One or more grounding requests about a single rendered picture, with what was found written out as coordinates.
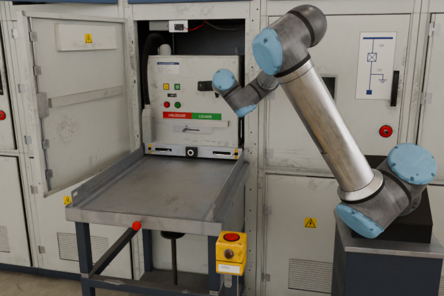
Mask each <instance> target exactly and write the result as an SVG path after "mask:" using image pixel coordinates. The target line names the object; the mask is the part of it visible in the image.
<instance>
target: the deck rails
mask: <svg viewBox="0 0 444 296"><path fill-rule="evenodd" d="M148 158H149V156H145V152H144V145H142V146H141V147H139V148H137V149H136V150H135V151H132V152H131V153H130V154H128V155H126V156H125V157H123V158H122V159H120V160H119V161H117V162H116V163H114V164H113V165H111V166H109V167H108V168H106V169H104V170H103V171H102V172H100V173H98V174H97V175H95V176H94V177H92V178H91V179H89V180H87V181H86V182H84V183H83V184H81V185H80V186H78V187H76V188H75V189H74V190H72V191H71V203H72V207H71V208H75V209H81V208H82V207H84V206H85V205H87V204H88V203H89V202H90V201H92V200H93V199H95V198H96V197H97V196H98V195H100V194H101V193H103V192H104V191H105V190H107V189H108V188H109V187H111V186H112V185H113V184H115V183H116V182H117V181H119V180H120V179H121V178H123V177H124V176H125V175H126V174H128V173H129V172H131V171H132V170H133V169H134V168H136V167H137V166H139V165H140V164H141V163H142V162H144V161H146V160H147V159H148ZM243 165H244V150H243V152H242V153H241V155H240V157H239V159H238V160H237V162H236V163H235V165H234V167H233V169H232V171H231V172H230V174H229V175H228V177H227V179H226V181H225V183H224V184H223V186H222V187H221V189H220V191H219V193H218V194H217V196H216V198H215V199H214V201H213V203H212V206H211V208H210V210H209V211H208V213H207V215H206V217H205V219H204V221H212V222H215V220H216V218H217V216H218V215H219V212H220V211H221V208H222V207H223V204H224V203H225V200H226V199H227V196H228V195H229V192H230V191H231V188H232V187H233V185H234V183H235V181H236V179H237V177H238V175H239V173H240V171H241V169H242V167H243ZM75 192H77V194H76V195H75V196H73V193H75Z"/></svg>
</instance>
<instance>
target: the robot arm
mask: <svg viewBox="0 0 444 296"><path fill-rule="evenodd" d="M326 30H327V20H326V17H325V15H324V13H323V12H322V11H321V10H320V9H319V8H318V7H315V6H313V5H299V6H297V7H294V8H293V9H291V10H290V11H288V12H287V13H286V14H284V15H283V16H282V17H280V18H279V19H277V20H276V21H275V22H273V23H272V24H271V25H269V26H268V27H265V28H264V29H263V30H262V31H261V32H260V33H259V34H258V35H256V36H255V37H254V39H253V42H252V53H253V56H254V59H255V61H256V63H257V64H258V66H259V68H260V69H262V70H261V72H259V74H258V76H257V77H256V78H255V79H254V80H252V81H251V82H249V84H247V85H246V86H245V87H243V88H242V87H241V86H240V85H239V83H238V82H237V80H236V79H235V76H234V74H233V73H232V72H231V71H230V70H228V69H219V70H218V71H216V72H215V73H214V74H213V77H212V81H198V91H215V97H216V98H219V95H221V96H222V97H223V98H224V100H225V101H226V102H227V104H228V105H229V106H230V107H231V108H232V110H233V111H234V113H235V114H236V115H237V116H238V117H240V118H241V117H243V116H245V115H247V114H248V113H249V112H251V111H253V110H254V109H255V108H257V105H256V104H257V103H259V102H260V101H261V100H262V99H263V98H264V97H266V96H267V95H268V94H270V93H271V92H272V91H274V90H276V89H277V87H278V86H279V85H281V87H282V89H283V91H284V93H285V94H286V96H287V97H288V99H289V101H290V103H291V104H292V106H293V107H294V109H295V111H296V113H297V114H298V116H299V117H300V119H301V121H302V123H303V125H304V126H305V128H306V129H307V131H308V133H309V135H310V136H311V138H312V140H313V141H314V143H315V145H316V147H317V148H318V150H319V151H320V154H321V155H322V157H323V158H324V160H325V162H326V164H327V165H328V167H329V169H330V170H331V172H332V174H333V175H334V177H335V179H336V180H337V182H338V184H339V185H338V187H337V194H338V196H339V198H340V199H341V202H340V203H339V204H338V205H337V206H336V212H337V214H338V215H339V216H340V217H341V219H342V220H343V222H344V223H345V224H347V225H348V226H349V227H350V228H351V229H353V230H354V231H355V232H357V233H359V234H360V235H362V236H364V237H367V238H370V239H373V238H375V237H377V236H378V235H379V234H381V233H382V232H383V231H384V230H385V229H386V228H387V227H388V226H389V225H390V224H391V223H392V222H393V221H394V220H395V219H396V218H397V217H402V216H405V215H408V214H410V213H412V212H413V211H414V210H415V209H416V208H417V207H418V206H419V204H420V201H421V198H422V192H423V190H424V189H425V188H426V187H427V185H428V184H429V183H430V182H431V181H432V180H433V179H434V178H435V175H436V173H437V162H436V160H435V159H434V157H433V155H432V154H431V153H430V152H429V151H428V150H427V149H425V148H424V147H422V146H420V145H416V144H413V143H401V144H398V145H396V146H395V147H393V148H392V149H391V150H390V151H389V153H388V156H387V158H386V159H385V160H384V161H383V162H382V163H381V164H380V165H379V166H378V167H377V168H376V169H373V168H371V167H370V166H369V163H368V162H367V160H366V158H365V156H364V154H363V153H362V151H361V149H360V147H359V145H358V144H357V141H356V140H355V138H354V136H353V134H352V132H351V131H350V129H349V127H348V125H347V123H346V121H345V119H344V118H343V116H342V114H341V112H340V111H339V109H338V107H337V106H336V103H335V102H334V99H333V98H332V96H331V94H330V92H329V91H328V89H327V87H326V85H325V84H324V81H323V80H322V78H321V76H320V74H319V72H318V71H317V69H316V67H315V65H314V63H313V61H312V59H311V55H310V54H309V52H308V50H307V49H308V48H312V47H314V46H316V45H317V44H318V43H319V42H320V41H321V40H322V39H323V37H324V35H325V34H326Z"/></svg>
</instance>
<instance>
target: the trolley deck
mask: <svg viewBox="0 0 444 296"><path fill-rule="evenodd" d="M234 165H235V163H233V162H222V161H201V160H190V159H170V158H158V157H149V158H148V159H147V160H146V161H144V162H142V163H141V164H140V165H139V166H137V167H136V168H134V169H133V170H132V171H131V172H129V173H128V174H126V175H125V176H124V177H123V178H121V179H120V180H119V181H117V182H116V183H115V184H113V185H112V186H111V187H109V188H108V189H107V190H105V191H104V192H103V193H101V194H100V195H98V196H97V197H96V198H95V199H93V200H92V201H90V202H89V203H88V204H87V205H85V206H84V207H82V208H81V209H75V208H71V207H72V203H69V204H68V205H66V206H65V215H66V221H74V222H82V223H94V224H100V225H112V226H119V227H131V228H132V224H133V222H134V221H141V228H140V229H150V230H157V231H169V232H176V233H188V234H195V235H207V236H214V237H219V235H220V233H221V231H225V229H226V227H227V225H228V222H229V220H230V218H231V216H232V214H233V211H234V209H235V206H236V204H237V202H238V200H239V197H240V195H241V192H242V190H243V188H244V185H245V183H246V181H247V178H248V176H249V174H250V163H245V164H244V165H243V167H242V169H241V171H240V173H239V175H238V177H237V179H236V181H235V183H234V185H233V187H232V188H231V191H230V192H229V195H228V196H227V199H226V200H225V203H224V204H223V207H222V208H221V211H220V212H219V215H218V216H217V218H216V220H215V222H212V221H204V219H205V217H206V215H207V213H208V211H209V210H210V208H211V206H212V203H213V201H214V199H215V198H216V196H217V194H218V193H219V191H220V189H221V187H222V186H223V184H224V183H225V181H226V179H227V177H228V175H229V174H230V172H231V171H232V169H233V167H234Z"/></svg>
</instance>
